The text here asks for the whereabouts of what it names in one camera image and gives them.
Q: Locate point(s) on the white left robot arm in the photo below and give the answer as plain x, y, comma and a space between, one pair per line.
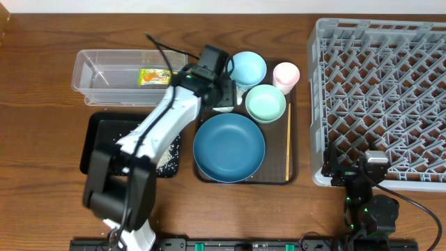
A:
121, 178

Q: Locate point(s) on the brown serving tray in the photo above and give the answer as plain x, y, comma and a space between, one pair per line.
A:
273, 168

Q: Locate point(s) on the white tissue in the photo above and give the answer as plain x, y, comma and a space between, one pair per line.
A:
239, 95

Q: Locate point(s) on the light green bowl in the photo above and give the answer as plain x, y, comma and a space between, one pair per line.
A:
265, 103

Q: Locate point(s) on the light blue bowl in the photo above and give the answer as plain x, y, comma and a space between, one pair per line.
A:
247, 69

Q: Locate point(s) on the wooden chopstick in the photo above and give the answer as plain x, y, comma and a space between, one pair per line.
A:
288, 144

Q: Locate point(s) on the pink cup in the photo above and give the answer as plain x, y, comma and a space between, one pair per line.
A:
285, 76

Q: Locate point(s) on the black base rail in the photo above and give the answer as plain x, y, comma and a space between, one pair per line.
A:
173, 244

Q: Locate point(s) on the black plastic tray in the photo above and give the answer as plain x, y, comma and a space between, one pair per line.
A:
107, 128

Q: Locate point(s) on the yellow snack wrapper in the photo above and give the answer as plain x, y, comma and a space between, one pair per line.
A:
153, 76

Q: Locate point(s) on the clear plastic bin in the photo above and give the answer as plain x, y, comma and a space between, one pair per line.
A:
94, 61

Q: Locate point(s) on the pile of rice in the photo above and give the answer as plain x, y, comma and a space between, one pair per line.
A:
169, 162

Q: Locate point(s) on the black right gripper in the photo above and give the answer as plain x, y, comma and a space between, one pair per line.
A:
332, 165

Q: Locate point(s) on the grey dishwasher rack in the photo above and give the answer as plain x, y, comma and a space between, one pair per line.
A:
379, 82

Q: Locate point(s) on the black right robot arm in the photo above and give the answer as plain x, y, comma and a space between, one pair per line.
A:
369, 215

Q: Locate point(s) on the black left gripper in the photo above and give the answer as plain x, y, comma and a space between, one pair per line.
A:
230, 95

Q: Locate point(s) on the dark blue plate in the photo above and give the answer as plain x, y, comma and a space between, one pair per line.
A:
229, 148

